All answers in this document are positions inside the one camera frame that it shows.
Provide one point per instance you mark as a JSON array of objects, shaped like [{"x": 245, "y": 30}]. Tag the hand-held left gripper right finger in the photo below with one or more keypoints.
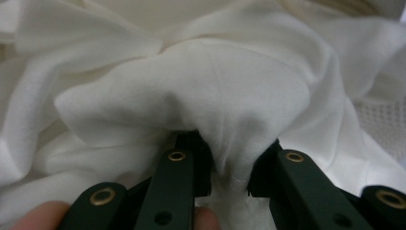
[{"x": 297, "y": 191}]

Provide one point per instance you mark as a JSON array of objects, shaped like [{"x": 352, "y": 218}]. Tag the white cloth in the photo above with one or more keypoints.
[{"x": 191, "y": 80}]

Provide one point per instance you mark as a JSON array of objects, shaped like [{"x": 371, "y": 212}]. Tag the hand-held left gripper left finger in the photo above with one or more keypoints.
[{"x": 172, "y": 185}]

